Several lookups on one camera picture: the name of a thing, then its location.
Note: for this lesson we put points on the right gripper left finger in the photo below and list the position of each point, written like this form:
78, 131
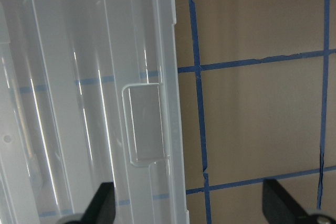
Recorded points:
102, 209

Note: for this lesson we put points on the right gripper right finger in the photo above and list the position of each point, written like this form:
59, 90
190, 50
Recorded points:
279, 206

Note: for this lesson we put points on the clear plastic box lid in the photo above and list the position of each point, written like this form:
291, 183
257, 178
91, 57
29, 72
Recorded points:
89, 94

